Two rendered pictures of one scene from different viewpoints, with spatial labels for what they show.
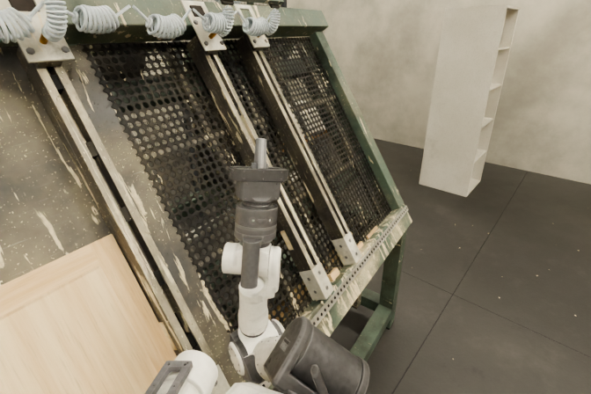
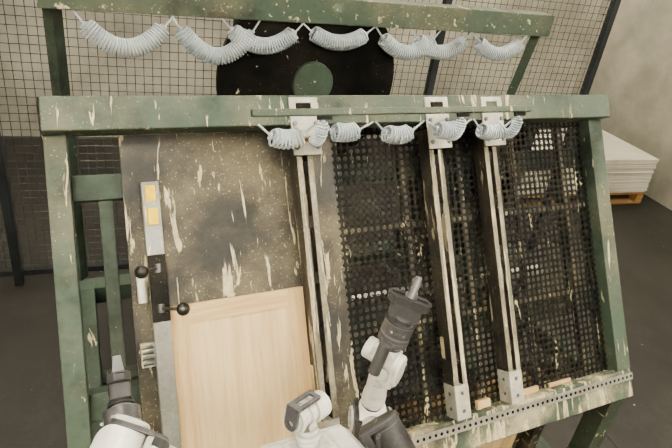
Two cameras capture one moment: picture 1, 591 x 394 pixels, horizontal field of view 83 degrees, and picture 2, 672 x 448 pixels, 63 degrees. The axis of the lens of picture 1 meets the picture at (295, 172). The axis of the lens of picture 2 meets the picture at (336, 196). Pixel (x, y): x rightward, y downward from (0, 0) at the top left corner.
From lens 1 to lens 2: 0.89 m
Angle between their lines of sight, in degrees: 25
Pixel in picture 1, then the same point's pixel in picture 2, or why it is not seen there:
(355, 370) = not seen: outside the picture
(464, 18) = not seen: outside the picture
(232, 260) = (369, 350)
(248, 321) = (367, 397)
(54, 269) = (263, 298)
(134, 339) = (291, 367)
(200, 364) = (324, 400)
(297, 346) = (381, 423)
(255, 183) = (402, 307)
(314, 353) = (390, 434)
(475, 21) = not seen: outside the picture
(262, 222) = (397, 336)
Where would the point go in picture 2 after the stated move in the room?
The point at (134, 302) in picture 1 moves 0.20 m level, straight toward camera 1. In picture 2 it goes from (300, 342) to (297, 388)
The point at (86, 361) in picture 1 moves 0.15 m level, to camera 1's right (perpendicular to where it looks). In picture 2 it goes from (261, 366) to (299, 388)
